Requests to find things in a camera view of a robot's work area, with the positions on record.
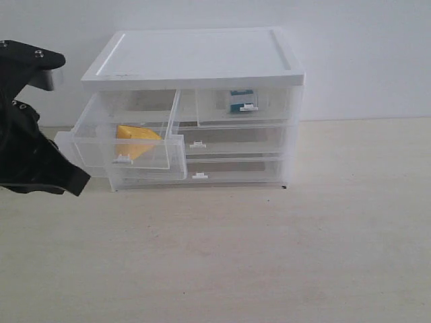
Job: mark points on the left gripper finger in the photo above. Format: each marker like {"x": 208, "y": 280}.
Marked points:
{"x": 72, "y": 178}

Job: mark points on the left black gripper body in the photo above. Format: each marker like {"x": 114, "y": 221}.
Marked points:
{"x": 25, "y": 151}

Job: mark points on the yellow cheese wedge block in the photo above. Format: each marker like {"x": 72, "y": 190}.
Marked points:
{"x": 132, "y": 151}

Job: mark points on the blue white pill bottle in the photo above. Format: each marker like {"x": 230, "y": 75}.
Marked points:
{"x": 243, "y": 101}

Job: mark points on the white plastic drawer cabinet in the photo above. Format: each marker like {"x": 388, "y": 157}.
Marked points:
{"x": 191, "y": 60}

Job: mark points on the middle wide clear drawer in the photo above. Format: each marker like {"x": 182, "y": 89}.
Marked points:
{"x": 233, "y": 141}

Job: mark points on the wide clear drawer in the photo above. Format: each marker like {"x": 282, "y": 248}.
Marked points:
{"x": 233, "y": 141}
{"x": 217, "y": 171}

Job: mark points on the bottom wide clear drawer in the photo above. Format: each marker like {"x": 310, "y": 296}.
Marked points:
{"x": 217, "y": 171}

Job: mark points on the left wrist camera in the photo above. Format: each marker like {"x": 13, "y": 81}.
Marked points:
{"x": 23, "y": 64}

